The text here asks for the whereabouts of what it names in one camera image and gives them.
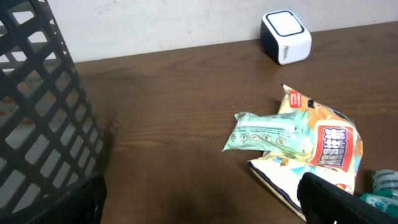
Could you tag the grey plastic shopping basket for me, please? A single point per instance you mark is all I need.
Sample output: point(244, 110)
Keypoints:
point(50, 134)

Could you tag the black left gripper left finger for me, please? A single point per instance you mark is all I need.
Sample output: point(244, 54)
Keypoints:
point(80, 202)

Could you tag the white barcode scanner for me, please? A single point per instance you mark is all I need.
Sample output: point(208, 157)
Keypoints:
point(284, 38)

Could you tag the yellow snack bag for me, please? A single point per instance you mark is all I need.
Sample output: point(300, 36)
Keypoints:
point(331, 149)

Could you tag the blue mouthwash bottle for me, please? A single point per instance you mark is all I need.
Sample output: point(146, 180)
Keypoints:
point(384, 195)

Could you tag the green wet wipes pack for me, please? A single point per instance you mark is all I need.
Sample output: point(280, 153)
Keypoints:
point(287, 133)

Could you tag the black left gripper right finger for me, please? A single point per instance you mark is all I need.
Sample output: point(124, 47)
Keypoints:
point(323, 202)

